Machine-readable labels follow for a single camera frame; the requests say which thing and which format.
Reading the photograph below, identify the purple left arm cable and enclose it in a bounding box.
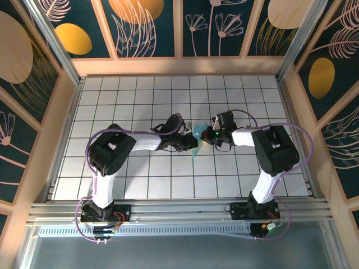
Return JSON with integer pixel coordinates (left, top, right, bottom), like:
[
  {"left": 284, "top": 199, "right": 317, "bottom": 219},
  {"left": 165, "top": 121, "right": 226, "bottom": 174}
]
[{"left": 75, "top": 113, "right": 185, "bottom": 245}]

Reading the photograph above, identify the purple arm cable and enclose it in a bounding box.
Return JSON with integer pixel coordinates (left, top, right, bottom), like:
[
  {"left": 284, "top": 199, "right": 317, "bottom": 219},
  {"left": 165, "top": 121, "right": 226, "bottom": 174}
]
[
  {"left": 75, "top": 113, "right": 185, "bottom": 245},
  {"left": 232, "top": 109, "right": 314, "bottom": 242}
]

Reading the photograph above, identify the white slotted cable duct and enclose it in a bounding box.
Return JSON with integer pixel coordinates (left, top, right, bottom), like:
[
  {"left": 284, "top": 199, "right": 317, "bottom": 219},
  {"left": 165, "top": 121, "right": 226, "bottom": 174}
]
[{"left": 38, "top": 224, "right": 253, "bottom": 238}]

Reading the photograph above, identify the aluminium table side rail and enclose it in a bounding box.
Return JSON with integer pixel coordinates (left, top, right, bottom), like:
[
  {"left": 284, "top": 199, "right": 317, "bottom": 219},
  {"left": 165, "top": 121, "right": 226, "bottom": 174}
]
[
  {"left": 276, "top": 77, "right": 321, "bottom": 199},
  {"left": 42, "top": 78, "right": 85, "bottom": 203}
]

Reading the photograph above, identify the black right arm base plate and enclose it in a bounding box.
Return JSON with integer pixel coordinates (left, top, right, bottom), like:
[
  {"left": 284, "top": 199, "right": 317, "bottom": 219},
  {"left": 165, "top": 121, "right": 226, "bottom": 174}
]
[{"left": 229, "top": 202, "right": 281, "bottom": 221}]

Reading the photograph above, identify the light blue cloth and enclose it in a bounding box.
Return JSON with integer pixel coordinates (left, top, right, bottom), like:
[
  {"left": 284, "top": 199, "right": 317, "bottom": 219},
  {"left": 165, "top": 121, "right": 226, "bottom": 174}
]
[{"left": 191, "top": 123, "right": 204, "bottom": 161}]

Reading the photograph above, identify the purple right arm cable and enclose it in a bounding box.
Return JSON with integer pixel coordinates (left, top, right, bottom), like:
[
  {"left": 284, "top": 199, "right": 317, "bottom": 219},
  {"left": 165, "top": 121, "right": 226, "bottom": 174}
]
[{"left": 232, "top": 109, "right": 314, "bottom": 242}]

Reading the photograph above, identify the aluminium rail beam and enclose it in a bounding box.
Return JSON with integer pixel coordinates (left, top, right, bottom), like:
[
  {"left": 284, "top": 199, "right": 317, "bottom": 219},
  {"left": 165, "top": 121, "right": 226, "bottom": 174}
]
[{"left": 26, "top": 198, "right": 332, "bottom": 225}]

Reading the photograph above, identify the aluminium corner post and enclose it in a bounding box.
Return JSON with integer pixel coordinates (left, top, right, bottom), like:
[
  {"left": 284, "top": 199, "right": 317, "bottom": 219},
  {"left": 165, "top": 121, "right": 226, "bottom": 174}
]
[
  {"left": 276, "top": 0, "right": 329, "bottom": 81},
  {"left": 24, "top": 0, "right": 85, "bottom": 85}
]

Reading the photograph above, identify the small black electronics box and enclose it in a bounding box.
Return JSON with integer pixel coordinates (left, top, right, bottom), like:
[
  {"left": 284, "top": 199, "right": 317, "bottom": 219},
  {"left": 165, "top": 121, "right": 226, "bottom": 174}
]
[{"left": 92, "top": 226, "right": 117, "bottom": 235}]

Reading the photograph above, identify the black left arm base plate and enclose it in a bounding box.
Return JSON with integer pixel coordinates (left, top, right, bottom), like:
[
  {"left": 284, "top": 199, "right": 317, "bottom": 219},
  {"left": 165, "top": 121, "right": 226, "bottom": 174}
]
[{"left": 80, "top": 203, "right": 132, "bottom": 224}]

